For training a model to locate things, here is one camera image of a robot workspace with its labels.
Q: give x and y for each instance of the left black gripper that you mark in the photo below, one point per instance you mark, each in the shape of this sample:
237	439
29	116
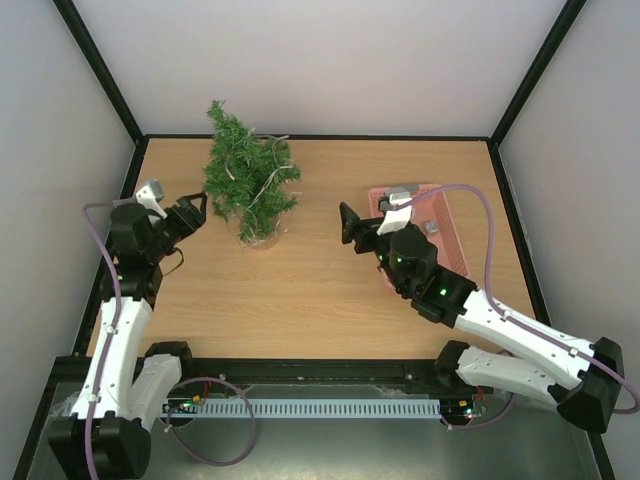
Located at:
185	207

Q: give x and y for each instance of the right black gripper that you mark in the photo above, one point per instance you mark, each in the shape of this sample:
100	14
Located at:
360	235

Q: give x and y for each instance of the small green christmas tree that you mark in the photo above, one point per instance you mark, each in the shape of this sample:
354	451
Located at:
250	170

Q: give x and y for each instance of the silver gift box ornament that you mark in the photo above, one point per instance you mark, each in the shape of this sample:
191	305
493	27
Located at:
432	228

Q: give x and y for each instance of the pink plastic basket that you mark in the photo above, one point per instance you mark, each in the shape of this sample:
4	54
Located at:
434	208

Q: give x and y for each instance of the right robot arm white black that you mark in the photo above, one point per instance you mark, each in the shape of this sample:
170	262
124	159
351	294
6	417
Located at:
580	379

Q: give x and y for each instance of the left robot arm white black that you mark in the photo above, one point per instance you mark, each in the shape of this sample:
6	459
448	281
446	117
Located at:
108	432

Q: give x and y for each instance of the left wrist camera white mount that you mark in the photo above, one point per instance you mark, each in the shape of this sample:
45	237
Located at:
150	195

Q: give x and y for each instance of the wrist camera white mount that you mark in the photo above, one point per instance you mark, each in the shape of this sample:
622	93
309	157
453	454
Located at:
150	195
395	215

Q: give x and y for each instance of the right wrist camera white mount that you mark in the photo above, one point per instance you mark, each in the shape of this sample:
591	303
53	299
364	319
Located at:
395	215

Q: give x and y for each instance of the black aluminium rail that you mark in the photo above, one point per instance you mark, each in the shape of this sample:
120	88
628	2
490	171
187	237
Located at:
409	376

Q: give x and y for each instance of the light blue cable duct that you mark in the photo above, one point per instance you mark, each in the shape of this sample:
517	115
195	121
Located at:
313	409

